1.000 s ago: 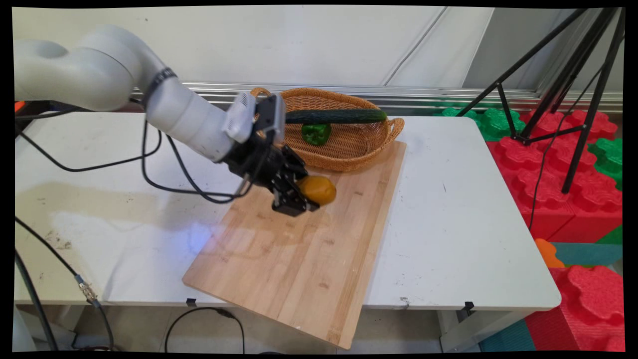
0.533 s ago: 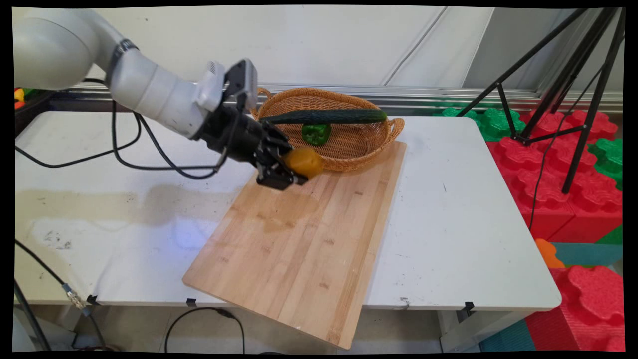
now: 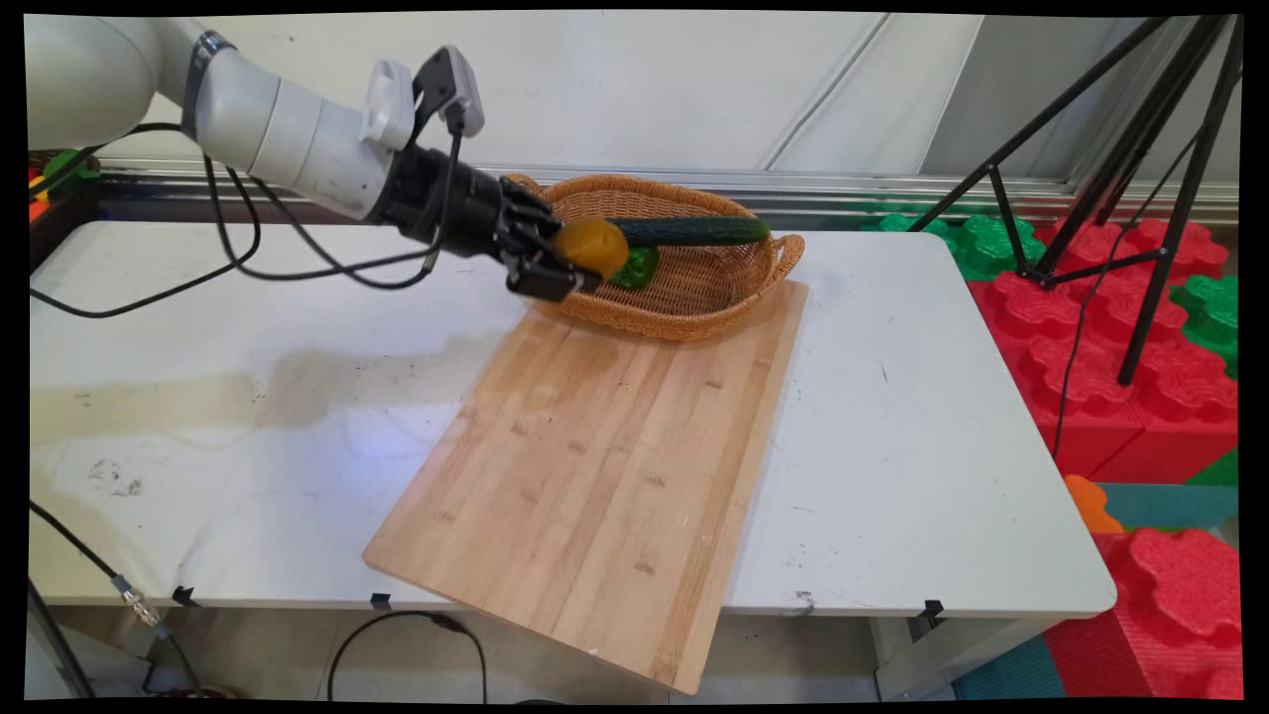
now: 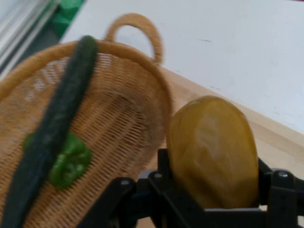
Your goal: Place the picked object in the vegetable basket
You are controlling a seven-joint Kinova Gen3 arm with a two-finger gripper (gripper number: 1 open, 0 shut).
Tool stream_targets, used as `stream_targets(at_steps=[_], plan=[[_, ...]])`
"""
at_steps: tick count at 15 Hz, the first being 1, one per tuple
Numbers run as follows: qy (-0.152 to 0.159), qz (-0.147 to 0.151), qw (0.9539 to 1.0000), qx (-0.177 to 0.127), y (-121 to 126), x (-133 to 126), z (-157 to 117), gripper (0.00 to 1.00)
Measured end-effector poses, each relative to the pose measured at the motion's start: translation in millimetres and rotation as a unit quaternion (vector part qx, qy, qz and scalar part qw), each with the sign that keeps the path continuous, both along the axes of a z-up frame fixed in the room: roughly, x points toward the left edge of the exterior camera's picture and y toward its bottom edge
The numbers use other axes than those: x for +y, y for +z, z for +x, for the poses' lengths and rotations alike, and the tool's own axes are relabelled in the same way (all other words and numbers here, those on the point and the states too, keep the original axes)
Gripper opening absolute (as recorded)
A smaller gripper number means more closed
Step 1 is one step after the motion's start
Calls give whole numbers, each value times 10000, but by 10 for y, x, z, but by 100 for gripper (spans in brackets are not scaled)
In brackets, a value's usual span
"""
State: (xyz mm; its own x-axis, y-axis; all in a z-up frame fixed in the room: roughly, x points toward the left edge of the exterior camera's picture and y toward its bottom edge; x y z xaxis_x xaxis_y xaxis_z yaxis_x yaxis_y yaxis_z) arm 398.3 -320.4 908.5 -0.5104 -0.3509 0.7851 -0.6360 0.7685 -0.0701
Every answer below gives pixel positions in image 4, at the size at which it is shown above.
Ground long dark green cucumber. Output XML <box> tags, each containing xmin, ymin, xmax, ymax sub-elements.
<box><xmin>0</xmin><ymin>35</ymin><xmax>99</xmax><ymax>228</ymax></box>

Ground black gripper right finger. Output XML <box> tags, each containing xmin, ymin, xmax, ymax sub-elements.
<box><xmin>257</xmin><ymin>157</ymin><xmax>304</xmax><ymax>228</ymax></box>

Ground green foam puzzle block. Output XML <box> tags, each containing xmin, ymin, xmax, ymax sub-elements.
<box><xmin>51</xmin><ymin>0</ymin><xmax>86</xmax><ymax>37</ymax></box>

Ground aluminium window rail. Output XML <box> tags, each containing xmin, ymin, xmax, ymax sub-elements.
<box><xmin>0</xmin><ymin>0</ymin><xmax>61</xmax><ymax>73</ymax></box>

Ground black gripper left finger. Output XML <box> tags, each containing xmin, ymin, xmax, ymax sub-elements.
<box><xmin>77</xmin><ymin>148</ymin><xmax>205</xmax><ymax>228</ymax></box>

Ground woven wicker basket with handles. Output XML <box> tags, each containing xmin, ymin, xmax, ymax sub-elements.
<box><xmin>0</xmin><ymin>13</ymin><xmax>175</xmax><ymax>228</ymax></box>

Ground brown potato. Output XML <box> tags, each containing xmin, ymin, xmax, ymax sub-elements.
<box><xmin>166</xmin><ymin>95</ymin><xmax>260</xmax><ymax>210</ymax></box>

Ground green bell pepper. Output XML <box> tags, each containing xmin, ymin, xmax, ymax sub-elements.
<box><xmin>22</xmin><ymin>132</ymin><xmax>93</xmax><ymax>190</ymax></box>

